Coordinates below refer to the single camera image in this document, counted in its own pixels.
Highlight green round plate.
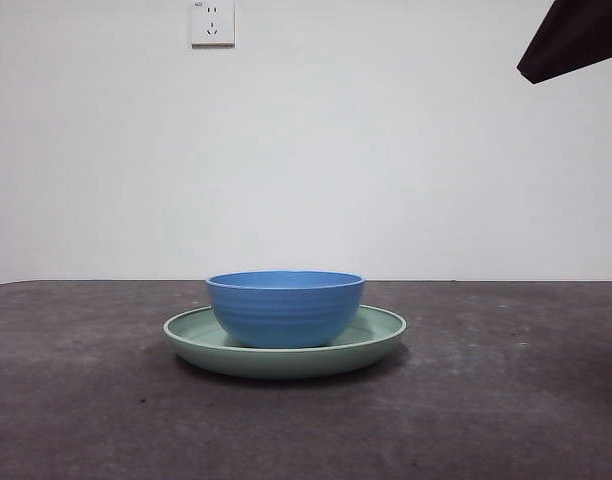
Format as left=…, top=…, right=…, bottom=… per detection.
left=162, top=303, right=408, bottom=380

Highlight white wall socket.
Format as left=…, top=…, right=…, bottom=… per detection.
left=190, top=0, right=236, bottom=50

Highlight blue ribbed bowl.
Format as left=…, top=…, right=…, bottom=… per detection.
left=204, top=270, right=366, bottom=349

